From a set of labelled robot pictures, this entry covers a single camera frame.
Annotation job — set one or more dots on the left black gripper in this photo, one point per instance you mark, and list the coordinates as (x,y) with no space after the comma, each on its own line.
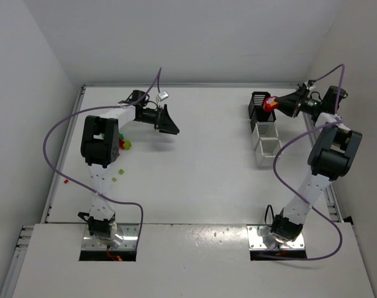
(159,117)

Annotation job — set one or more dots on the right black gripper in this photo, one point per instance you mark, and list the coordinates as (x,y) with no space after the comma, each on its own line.
(297,103)

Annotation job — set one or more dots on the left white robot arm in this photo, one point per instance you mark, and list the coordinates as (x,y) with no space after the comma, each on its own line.
(100,148)

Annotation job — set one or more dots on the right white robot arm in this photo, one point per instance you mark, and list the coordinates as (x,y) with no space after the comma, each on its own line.
(331,156)

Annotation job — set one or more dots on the black mesh container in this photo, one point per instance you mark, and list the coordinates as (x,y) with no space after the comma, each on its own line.
(259,115)
(256,100)

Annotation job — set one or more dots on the far black mesh container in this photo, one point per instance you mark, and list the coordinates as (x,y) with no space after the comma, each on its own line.
(256,100)

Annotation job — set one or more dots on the white mesh container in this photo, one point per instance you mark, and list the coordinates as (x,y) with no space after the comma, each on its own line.
(266,151)
(263,130)

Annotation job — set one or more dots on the yellow-green lego cube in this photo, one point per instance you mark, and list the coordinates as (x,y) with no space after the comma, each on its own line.
(127,145)

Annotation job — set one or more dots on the near white mesh container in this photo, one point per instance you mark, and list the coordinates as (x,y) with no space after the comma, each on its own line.
(266,151)

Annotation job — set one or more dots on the right aluminium frame rail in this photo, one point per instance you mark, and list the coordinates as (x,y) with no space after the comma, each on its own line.
(333,207)

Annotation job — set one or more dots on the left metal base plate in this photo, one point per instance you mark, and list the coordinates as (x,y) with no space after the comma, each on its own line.
(125,239)

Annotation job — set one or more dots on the metal base plate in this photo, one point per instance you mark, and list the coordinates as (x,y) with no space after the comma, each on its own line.
(125,239)
(260,238)

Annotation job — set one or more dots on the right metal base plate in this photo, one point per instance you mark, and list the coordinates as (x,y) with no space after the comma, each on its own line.
(260,238)

